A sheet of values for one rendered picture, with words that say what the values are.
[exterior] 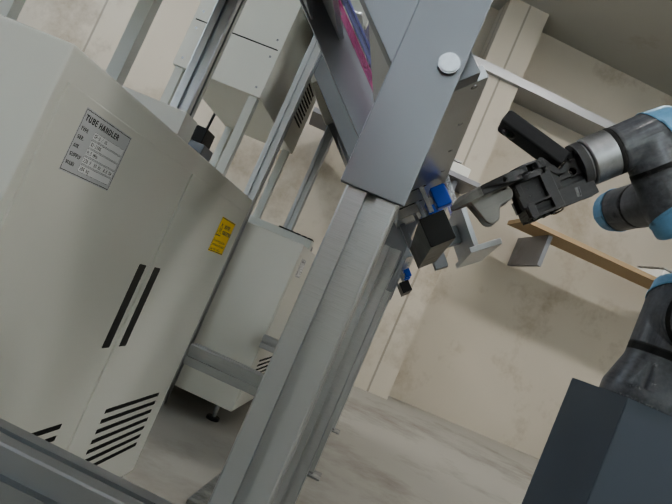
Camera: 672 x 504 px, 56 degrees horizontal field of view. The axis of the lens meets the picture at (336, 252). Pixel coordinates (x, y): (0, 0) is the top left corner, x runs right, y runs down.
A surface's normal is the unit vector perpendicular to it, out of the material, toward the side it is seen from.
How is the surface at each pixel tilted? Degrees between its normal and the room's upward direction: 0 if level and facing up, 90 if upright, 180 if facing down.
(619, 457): 90
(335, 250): 90
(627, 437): 90
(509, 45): 90
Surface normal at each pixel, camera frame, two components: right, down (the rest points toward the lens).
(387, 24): -0.08, -0.11
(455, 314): 0.11, -0.02
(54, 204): 0.91, 0.39
